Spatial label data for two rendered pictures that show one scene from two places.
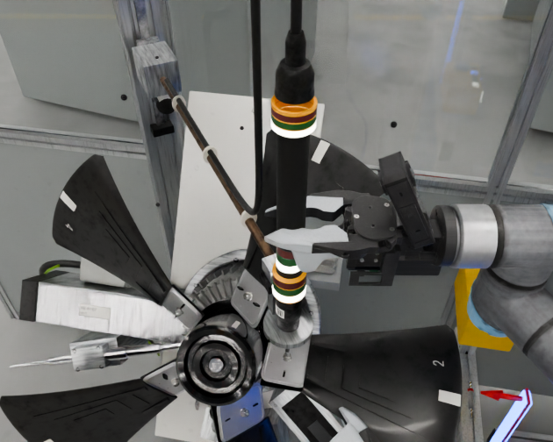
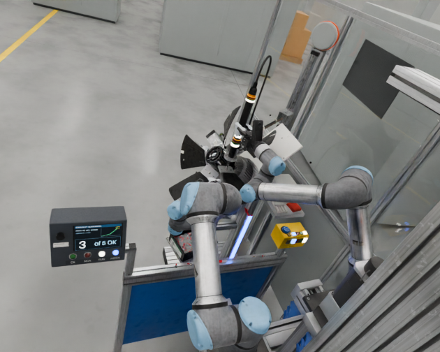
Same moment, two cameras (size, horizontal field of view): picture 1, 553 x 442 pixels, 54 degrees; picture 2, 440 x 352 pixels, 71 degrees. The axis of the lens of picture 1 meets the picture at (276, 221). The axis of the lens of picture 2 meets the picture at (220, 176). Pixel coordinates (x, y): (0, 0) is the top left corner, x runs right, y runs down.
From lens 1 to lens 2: 122 cm
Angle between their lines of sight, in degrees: 39
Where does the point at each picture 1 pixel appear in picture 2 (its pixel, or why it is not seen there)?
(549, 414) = not seen: outside the picture
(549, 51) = (389, 195)
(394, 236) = (249, 136)
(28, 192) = not seen: hidden behind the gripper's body
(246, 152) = (276, 143)
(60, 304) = (213, 138)
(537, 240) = (267, 157)
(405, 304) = (301, 274)
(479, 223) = (263, 146)
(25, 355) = not seen: hidden behind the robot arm
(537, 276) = (264, 168)
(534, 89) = (379, 208)
